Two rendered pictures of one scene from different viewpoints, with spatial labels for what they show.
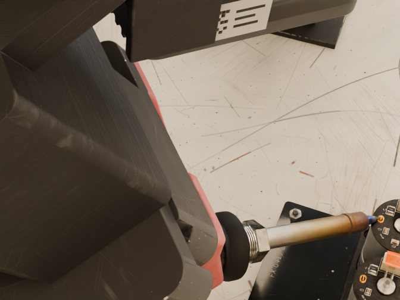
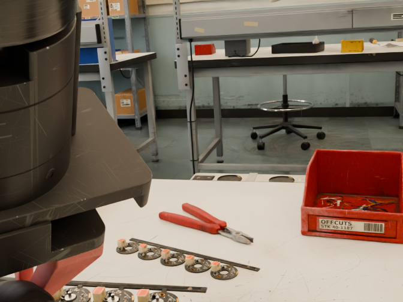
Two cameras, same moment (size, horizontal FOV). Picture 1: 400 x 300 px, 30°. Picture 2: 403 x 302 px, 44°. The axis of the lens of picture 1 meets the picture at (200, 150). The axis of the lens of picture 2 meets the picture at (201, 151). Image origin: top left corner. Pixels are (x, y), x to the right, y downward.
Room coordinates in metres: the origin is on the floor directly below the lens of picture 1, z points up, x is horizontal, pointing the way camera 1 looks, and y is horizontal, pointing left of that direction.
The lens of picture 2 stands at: (0.06, 0.23, 0.97)
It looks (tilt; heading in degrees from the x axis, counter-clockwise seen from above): 15 degrees down; 258
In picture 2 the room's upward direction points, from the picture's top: 4 degrees counter-clockwise
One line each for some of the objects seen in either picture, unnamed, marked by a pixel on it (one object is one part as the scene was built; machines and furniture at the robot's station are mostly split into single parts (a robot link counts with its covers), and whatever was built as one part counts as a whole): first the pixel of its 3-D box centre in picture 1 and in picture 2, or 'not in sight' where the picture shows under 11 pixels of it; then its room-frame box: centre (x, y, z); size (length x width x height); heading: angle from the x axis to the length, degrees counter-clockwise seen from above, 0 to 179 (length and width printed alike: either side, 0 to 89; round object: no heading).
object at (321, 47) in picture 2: not in sight; (298, 47); (-1.04, -2.26, 0.77); 0.24 x 0.16 x 0.04; 137
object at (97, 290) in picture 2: not in sight; (100, 295); (0.07, -0.05, 0.82); 0.01 x 0.01 x 0.01; 65
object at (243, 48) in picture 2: not in sight; (237, 46); (-0.73, -2.34, 0.80); 0.15 x 0.12 x 0.10; 63
